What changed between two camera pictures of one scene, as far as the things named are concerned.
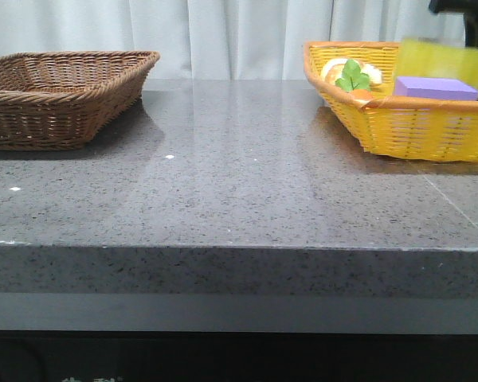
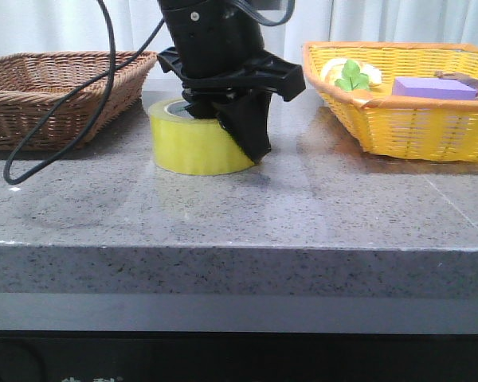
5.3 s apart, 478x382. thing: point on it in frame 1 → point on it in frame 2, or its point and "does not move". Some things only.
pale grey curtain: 209,40 does not move
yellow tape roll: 447,59 → 192,146
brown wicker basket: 59,100 does not move
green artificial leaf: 352,79 does not move
